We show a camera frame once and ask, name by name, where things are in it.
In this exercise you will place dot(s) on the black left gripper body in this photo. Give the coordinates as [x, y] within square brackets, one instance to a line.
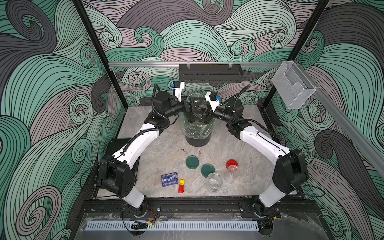
[174, 109]

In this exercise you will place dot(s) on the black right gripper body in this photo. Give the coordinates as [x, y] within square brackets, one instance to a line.
[222, 114]

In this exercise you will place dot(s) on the black bin with green liner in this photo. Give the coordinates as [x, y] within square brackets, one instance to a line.
[197, 136]

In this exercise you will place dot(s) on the green jar lid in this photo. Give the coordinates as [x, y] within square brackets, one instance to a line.
[207, 169]
[192, 162]

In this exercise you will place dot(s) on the red jar lid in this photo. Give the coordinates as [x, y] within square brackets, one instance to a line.
[231, 162]

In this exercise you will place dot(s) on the red-lidded oatmeal jar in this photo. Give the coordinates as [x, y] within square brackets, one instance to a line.
[232, 173]

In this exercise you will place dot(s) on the glass oatmeal jar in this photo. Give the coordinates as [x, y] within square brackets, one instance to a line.
[214, 182]

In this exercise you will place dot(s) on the green-lidded oatmeal jar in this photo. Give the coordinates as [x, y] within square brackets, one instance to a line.
[204, 105]

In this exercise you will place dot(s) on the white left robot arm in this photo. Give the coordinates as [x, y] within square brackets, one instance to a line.
[153, 126]

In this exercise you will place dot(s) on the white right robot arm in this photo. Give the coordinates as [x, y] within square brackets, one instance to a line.
[290, 168]

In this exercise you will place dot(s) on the oatmeal pile in bin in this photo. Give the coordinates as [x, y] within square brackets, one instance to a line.
[197, 123]

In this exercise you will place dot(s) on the blue card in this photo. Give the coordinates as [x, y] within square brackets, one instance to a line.
[169, 179]

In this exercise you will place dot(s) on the black flat tray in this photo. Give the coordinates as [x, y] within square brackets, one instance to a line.
[114, 147]

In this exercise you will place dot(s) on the red yellow toy block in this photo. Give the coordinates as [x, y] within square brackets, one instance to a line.
[181, 187]

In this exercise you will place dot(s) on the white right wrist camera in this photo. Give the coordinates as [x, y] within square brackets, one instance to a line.
[214, 100]

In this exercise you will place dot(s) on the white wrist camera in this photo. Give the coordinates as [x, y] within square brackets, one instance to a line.
[178, 88]
[214, 100]

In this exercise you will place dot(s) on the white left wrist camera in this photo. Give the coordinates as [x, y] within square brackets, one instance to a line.
[178, 88]

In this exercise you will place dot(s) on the black wall shelf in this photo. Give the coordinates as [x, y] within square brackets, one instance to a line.
[210, 73]

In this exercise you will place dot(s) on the black corner frame post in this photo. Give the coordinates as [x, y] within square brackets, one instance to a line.
[95, 41]

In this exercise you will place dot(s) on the clear acrylic wall holder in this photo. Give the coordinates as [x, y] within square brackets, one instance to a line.
[293, 84]

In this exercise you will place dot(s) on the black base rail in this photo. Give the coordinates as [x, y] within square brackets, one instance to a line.
[161, 208]

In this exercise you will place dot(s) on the white slotted cable duct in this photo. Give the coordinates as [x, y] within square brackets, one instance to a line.
[175, 226]

